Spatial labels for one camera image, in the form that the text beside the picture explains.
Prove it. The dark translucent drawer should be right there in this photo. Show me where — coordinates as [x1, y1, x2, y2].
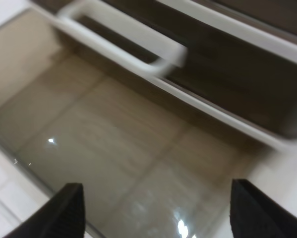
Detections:
[0, 11, 265, 238]
[56, 0, 297, 139]

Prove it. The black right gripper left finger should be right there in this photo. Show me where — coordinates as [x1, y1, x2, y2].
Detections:
[6, 183, 85, 238]

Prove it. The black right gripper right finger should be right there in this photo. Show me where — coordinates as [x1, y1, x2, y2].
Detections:
[230, 179, 297, 238]

